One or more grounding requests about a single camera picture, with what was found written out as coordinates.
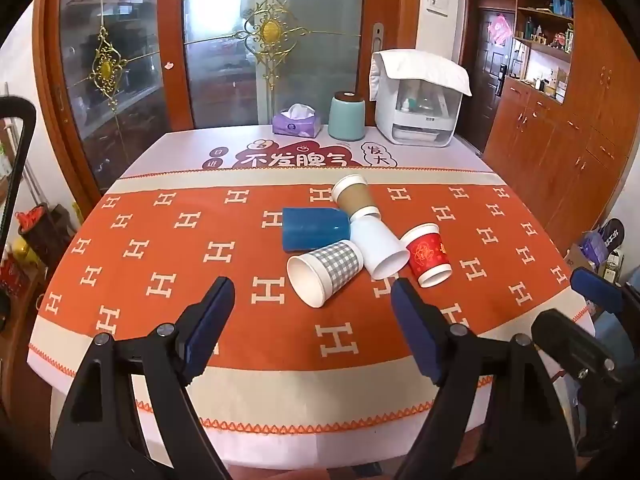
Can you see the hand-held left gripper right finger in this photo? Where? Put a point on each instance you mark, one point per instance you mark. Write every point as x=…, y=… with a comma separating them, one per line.
x=412, y=330

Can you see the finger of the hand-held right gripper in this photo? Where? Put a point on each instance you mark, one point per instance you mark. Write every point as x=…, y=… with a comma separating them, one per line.
x=597, y=287
x=570, y=342

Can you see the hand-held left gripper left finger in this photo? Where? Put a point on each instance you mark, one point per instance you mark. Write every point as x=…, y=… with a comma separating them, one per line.
x=210, y=325

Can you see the grey plaid paper cup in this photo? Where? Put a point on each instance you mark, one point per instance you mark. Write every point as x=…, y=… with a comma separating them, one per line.
x=325, y=272

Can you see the red paper cup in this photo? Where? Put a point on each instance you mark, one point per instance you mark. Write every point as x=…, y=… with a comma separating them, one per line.
x=425, y=255

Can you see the white paper cup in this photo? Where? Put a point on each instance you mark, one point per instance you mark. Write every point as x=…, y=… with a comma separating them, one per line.
x=377, y=247

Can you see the blue cup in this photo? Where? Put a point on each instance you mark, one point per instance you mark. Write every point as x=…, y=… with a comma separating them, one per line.
x=312, y=228

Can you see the brown sleeve paper cup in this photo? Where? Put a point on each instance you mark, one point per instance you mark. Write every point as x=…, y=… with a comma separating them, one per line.
x=355, y=195

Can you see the cardboard box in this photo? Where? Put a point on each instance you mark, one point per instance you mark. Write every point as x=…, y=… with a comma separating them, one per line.
x=582, y=257

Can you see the orange patterned table cloth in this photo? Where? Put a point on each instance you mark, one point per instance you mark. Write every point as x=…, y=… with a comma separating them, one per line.
x=175, y=240

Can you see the wooden cabinet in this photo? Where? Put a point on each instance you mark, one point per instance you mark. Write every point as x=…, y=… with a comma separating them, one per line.
x=575, y=150

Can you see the orange patterned tablecloth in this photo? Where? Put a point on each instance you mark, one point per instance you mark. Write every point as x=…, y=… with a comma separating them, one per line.
x=190, y=152

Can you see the red net bag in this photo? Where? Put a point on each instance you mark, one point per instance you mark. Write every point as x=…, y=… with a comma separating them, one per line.
x=32, y=217

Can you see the white countertop appliance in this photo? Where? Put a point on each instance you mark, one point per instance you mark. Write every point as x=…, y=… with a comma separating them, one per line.
x=422, y=115

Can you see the purple tissue box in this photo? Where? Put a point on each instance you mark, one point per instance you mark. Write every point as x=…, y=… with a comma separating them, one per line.
x=296, y=124

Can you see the teal canister with brown lid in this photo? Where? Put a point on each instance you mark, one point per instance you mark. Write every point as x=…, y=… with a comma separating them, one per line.
x=346, y=117

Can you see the dark entrance door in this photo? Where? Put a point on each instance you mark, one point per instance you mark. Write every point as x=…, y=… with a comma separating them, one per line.
x=487, y=90

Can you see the white towel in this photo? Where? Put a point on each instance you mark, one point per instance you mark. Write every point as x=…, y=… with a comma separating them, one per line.
x=425, y=70

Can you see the glass sliding door gold ornament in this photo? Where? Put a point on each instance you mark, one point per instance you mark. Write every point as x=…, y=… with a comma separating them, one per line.
x=120, y=75
x=270, y=45

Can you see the red door decoration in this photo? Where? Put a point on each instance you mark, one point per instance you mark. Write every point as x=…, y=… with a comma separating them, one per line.
x=500, y=31

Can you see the black metal frame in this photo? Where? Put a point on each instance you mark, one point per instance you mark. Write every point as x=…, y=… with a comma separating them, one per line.
x=20, y=160

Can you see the white wall panel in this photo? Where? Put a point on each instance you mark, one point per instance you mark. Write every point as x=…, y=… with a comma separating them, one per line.
x=438, y=2

